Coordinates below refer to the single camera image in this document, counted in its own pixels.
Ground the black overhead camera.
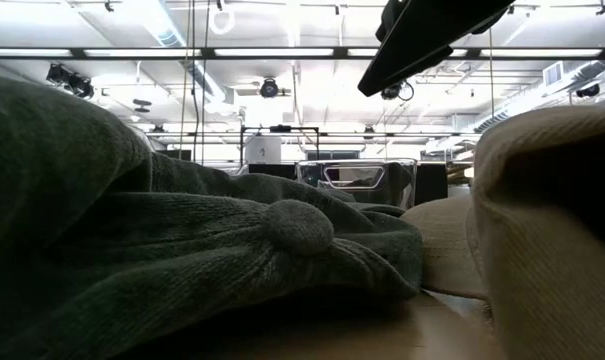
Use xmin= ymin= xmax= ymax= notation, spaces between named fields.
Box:
xmin=45 ymin=63 xmax=96 ymax=101

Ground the black hanging cable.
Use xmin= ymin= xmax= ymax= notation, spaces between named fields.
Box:
xmin=178 ymin=0 xmax=211 ymax=165

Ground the black monitor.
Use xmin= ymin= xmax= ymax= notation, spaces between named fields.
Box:
xmin=414 ymin=162 xmax=449 ymax=206

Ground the black camera with cable loop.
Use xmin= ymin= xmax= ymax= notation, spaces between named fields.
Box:
xmin=380 ymin=80 xmax=415 ymax=103

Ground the black overhead frame beam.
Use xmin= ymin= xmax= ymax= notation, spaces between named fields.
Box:
xmin=0 ymin=46 xmax=605 ymax=62

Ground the beige fabric cap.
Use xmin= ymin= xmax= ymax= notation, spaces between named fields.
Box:
xmin=465 ymin=105 xmax=605 ymax=360
xmin=400 ymin=194 xmax=488 ymax=301

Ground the white box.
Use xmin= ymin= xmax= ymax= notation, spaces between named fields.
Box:
xmin=244 ymin=135 xmax=283 ymax=166

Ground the clear plastic bin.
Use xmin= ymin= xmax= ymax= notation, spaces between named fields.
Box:
xmin=295 ymin=158 xmax=418 ymax=210

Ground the green fabric cap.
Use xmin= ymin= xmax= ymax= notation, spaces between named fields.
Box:
xmin=0 ymin=69 xmax=424 ymax=360

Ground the round black ceiling camera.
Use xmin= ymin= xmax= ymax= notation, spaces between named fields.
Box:
xmin=259 ymin=77 xmax=280 ymax=99

